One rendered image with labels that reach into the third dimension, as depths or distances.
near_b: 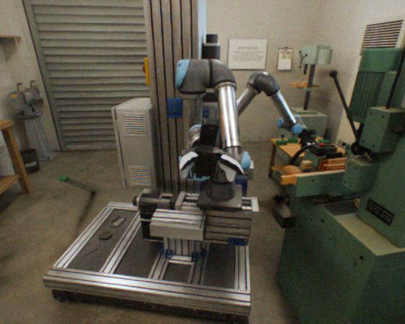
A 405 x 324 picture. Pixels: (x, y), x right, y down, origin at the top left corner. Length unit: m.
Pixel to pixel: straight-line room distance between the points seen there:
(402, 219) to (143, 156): 1.18
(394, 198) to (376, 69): 0.53
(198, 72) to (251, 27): 3.25
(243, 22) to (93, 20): 2.15
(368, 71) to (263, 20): 3.13
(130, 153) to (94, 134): 2.99
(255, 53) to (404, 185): 3.40
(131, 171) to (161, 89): 0.49
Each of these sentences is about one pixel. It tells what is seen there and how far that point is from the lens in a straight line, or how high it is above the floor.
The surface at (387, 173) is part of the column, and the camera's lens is 1.19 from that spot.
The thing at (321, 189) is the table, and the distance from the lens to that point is 1.34.
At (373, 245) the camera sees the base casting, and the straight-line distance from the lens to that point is 1.20.
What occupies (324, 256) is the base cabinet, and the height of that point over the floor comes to 0.57.
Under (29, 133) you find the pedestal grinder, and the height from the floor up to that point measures 0.42.
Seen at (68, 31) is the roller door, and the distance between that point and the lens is 4.22.
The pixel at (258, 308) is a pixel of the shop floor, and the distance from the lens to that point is 1.83.
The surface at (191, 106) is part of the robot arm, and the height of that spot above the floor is 1.28.
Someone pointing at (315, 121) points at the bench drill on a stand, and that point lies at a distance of 3.73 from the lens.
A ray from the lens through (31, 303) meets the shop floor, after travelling 2.13.
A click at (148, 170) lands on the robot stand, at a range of 1.38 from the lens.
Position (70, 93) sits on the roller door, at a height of 0.93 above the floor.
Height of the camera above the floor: 1.48
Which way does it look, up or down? 24 degrees down
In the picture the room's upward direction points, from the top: straight up
